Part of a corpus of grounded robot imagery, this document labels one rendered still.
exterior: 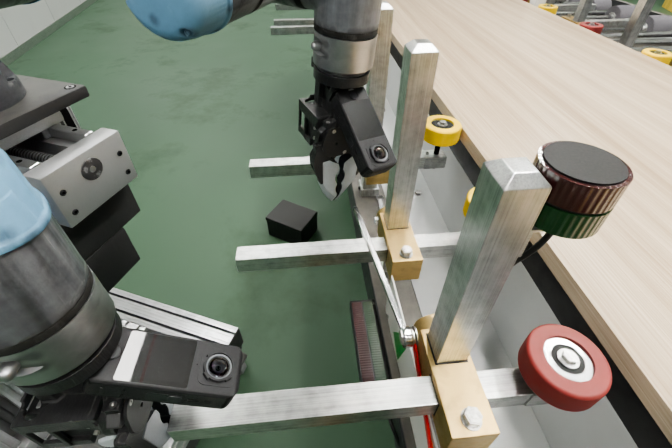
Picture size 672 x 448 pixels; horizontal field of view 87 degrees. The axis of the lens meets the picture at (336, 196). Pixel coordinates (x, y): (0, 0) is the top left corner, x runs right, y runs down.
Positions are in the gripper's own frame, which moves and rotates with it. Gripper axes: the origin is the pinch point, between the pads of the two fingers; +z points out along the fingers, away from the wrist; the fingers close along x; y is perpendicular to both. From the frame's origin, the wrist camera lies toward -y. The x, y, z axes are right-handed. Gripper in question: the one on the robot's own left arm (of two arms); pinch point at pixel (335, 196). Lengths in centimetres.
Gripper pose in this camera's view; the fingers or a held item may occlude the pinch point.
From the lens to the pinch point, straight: 56.5
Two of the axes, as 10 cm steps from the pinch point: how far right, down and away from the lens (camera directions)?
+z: -0.9, 7.5, 6.6
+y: -4.7, -6.1, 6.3
